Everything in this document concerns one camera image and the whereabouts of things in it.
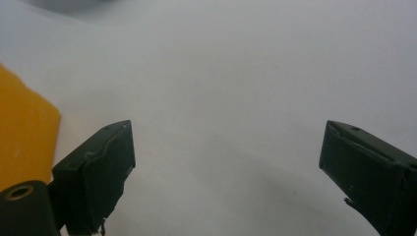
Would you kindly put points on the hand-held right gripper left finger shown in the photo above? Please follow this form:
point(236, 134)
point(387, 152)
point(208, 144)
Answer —
point(98, 177)

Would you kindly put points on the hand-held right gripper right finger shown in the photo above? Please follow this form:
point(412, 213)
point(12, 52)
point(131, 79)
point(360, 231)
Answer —
point(370, 177)

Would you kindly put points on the orange flat sheet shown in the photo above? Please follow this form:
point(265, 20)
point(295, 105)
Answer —
point(23, 131)

